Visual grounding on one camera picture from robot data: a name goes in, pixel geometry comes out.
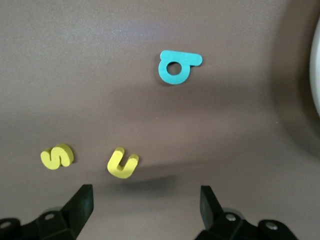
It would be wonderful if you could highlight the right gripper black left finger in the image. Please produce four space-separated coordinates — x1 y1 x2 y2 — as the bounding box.
0 184 95 240

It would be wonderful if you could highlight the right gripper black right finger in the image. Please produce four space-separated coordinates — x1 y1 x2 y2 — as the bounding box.
194 185 300 240

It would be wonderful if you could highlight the yellow foam letter s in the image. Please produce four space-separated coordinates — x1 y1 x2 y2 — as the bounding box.
40 143 75 171

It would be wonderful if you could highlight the yellow foam letter u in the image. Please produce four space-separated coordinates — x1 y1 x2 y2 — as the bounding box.
106 146 140 180

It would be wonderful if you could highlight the teal foam letter b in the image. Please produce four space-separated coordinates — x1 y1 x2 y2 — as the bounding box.
158 50 204 85

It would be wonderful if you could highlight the brown table cover sheet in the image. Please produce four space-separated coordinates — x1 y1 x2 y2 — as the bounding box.
0 0 320 240

